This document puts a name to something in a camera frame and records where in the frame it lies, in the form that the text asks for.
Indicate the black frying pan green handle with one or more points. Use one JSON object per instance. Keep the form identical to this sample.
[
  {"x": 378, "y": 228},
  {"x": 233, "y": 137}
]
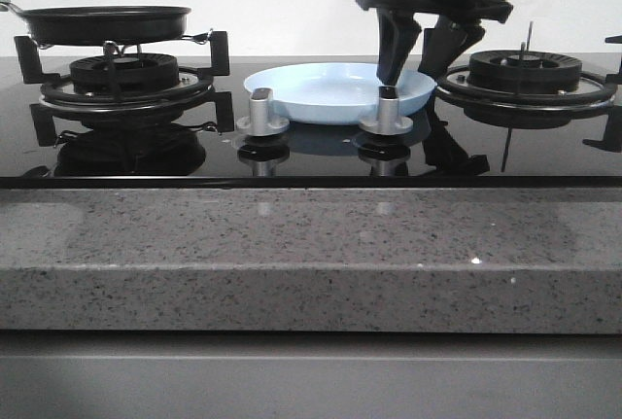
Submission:
[{"x": 93, "y": 26}]

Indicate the black glass cooktop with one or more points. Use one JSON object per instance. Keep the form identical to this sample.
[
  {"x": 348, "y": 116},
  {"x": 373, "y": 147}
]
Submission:
[{"x": 199, "y": 149}]

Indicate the right black gas burner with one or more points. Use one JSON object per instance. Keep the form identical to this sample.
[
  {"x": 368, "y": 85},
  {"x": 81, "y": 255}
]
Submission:
[{"x": 532, "y": 72}]

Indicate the black gas burner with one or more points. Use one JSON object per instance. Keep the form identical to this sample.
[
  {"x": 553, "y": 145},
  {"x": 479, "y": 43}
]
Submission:
[
  {"x": 135, "y": 72},
  {"x": 532, "y": 72}
]

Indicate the silver right stove knob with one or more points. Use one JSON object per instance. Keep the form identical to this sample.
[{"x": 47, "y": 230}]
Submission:
[{"x": 387, "y": 120}]

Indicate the left black pan support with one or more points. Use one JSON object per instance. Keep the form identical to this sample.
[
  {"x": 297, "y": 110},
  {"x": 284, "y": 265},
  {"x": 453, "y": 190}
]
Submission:
[{"x": 128, "y": 110}]

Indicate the silver left stove knob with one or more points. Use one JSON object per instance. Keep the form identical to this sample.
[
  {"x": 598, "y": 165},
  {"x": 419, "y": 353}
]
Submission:
[{"x": 262, "y": 121}]

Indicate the silver stove knob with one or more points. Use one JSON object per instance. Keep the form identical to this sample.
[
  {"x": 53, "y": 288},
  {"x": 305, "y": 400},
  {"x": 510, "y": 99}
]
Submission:
[
  {"x": 262, "y": 121},
  {"x": 387, "y": 120}
]

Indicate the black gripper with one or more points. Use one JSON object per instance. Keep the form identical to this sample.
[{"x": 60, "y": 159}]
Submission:
[{"x": 443, "y": 44}]

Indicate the left black gas burner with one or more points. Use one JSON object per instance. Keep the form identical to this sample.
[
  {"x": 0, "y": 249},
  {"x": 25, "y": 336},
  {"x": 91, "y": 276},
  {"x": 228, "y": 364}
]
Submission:
[{"x": 135, "y": 72}]

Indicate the light blue plate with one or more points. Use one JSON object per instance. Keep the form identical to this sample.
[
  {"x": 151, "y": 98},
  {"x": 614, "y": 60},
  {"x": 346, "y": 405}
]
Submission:
[{"x": 337, "y": 93}]

